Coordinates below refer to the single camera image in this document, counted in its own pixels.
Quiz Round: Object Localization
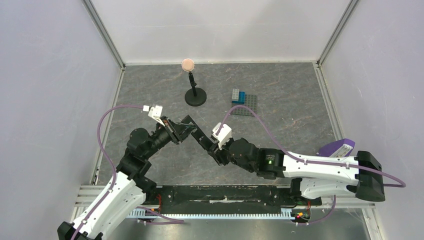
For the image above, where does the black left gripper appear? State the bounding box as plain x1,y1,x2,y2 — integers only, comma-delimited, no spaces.
143,115,197,159

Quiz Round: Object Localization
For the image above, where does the black stand with pink disc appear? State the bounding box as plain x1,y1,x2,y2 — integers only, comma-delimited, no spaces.
181,58,207,107

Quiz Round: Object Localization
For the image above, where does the dark grey lego baseplate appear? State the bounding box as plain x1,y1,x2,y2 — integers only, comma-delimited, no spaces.
230,94,258,117

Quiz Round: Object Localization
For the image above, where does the light grey lego brick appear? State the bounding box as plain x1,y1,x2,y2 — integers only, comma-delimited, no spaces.
231,88,240,102

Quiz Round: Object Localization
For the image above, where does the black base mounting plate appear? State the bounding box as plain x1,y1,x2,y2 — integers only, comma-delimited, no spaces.
143,184,323,215

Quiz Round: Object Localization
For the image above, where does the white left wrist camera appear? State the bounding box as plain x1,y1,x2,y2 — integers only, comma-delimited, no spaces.
142,105,165,126

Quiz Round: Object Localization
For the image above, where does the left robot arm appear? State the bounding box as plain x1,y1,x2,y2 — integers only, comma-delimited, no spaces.
57,115,198,240

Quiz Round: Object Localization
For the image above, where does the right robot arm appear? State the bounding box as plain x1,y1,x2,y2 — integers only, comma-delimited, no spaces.
207,138,386,204

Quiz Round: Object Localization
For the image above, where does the white cable duct strip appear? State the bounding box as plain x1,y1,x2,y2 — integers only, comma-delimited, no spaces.
127,208,309,221

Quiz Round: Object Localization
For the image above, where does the black remote control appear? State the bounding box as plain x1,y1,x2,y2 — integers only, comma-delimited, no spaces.
191,128,218,158

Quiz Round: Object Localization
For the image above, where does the purple box device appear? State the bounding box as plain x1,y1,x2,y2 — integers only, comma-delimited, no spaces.
316,138,356,158

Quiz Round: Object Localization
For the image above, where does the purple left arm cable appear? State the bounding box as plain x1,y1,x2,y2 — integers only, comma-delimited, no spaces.
70,104,185,240

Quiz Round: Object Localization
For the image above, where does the blue lego brick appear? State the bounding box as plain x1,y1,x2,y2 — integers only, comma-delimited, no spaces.
232,91,246,104

